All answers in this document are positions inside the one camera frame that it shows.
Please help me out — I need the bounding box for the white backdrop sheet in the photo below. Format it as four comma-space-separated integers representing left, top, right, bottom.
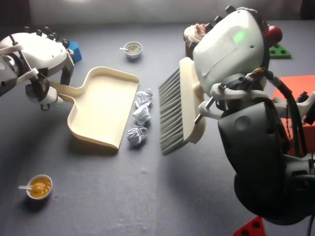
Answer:
29, 0, 315, 24

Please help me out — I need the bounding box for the crumpled white paper ball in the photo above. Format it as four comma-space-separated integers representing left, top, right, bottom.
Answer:
135, 88, 154, 108
126, 124, 149, 148
132, 104, 152, 126

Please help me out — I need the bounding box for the grey table cloth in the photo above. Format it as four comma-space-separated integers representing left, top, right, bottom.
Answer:
0, 21, 315, 236

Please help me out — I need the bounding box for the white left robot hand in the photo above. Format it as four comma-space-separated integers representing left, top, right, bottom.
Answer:
0, 26, 76, 112

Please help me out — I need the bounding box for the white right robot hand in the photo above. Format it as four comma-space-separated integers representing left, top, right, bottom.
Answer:
189, 5, 271, 98

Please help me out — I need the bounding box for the green triangle with holes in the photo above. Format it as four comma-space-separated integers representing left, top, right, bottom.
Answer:
269, 43, 292, 59

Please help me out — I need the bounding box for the red triangle with holes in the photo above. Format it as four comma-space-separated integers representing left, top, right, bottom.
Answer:
233, 215, 266, 236

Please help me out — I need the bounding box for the cream plastic dustpan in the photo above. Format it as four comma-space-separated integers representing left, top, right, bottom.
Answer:
49, 66, 140, 150

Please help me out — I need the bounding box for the toy cupcake with cream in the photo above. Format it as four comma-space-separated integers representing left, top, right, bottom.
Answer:
182, 23, 210, 59

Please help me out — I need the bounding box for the blue-printed toy soup bowl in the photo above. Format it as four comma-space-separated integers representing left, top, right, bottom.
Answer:
120, 41, 143, 61

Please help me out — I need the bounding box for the white toy bowl of corn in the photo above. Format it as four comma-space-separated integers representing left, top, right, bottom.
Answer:
18, 174, 53, 200

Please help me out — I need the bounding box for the blue toy block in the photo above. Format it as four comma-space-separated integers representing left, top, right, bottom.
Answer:
67, 41, 83, 63

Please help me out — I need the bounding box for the orange foam block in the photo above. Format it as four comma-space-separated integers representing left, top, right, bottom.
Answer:
270, 75, 315, 158

